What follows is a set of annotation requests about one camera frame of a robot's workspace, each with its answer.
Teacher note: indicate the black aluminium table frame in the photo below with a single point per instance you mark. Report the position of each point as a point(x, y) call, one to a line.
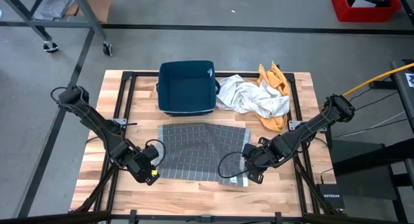
point(142, 74)

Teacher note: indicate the dark grey side table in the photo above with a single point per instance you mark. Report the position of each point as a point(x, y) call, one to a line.
point(404, 97)

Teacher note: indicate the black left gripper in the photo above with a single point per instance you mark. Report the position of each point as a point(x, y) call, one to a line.
point(140, 167)

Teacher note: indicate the silver mounting plate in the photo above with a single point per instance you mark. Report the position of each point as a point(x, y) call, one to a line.
point(120, 121)
point(295, 124)

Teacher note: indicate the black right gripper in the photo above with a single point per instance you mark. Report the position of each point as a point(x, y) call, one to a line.
point(263, 157)

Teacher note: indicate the red plastic bin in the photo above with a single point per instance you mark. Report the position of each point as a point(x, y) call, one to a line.
point(365, 13)

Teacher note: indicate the black caster wheel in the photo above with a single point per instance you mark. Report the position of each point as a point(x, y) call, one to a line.
point(107, 49)
point(50, 47)

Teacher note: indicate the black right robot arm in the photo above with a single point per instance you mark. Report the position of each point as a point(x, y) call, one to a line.
point(310, 127)

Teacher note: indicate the white waffle towel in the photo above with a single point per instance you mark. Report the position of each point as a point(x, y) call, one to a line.
point(252, 97)

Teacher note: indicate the navy blue fabric basket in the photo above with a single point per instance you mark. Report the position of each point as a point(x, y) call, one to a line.
point(186, 88)

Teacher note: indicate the black equipment stand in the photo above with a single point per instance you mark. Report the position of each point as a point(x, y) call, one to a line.
point(362, 159)

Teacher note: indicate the grey metal cart frame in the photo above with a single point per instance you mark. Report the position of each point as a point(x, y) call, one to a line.
point(48, 23)

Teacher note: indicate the cardboard box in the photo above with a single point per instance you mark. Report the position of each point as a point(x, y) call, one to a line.
point(102, 4)

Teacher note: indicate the orange towel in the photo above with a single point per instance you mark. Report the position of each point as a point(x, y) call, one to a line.
point(276, 81)

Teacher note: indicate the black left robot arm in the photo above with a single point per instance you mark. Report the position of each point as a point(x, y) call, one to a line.
point(97, 120)

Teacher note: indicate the black Netgear router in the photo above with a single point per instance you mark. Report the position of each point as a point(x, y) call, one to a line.
point(331, 198)

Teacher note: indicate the grey checked towel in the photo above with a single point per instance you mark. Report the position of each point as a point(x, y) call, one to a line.
point(200, 152)

